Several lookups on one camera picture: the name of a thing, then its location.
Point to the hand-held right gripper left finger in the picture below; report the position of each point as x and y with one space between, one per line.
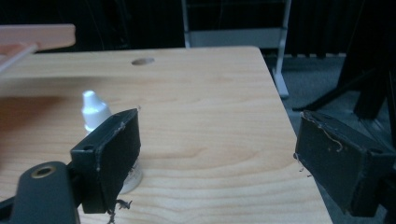
106 158

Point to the black curtain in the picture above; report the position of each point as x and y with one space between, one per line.
93 18

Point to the white dropper bottle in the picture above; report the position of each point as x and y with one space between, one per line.
93 110

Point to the white metal stand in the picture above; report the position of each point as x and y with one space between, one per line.
249 37

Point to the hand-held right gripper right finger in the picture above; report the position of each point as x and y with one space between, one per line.
339 161

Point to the black tripod stand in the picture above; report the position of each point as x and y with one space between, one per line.
364 81

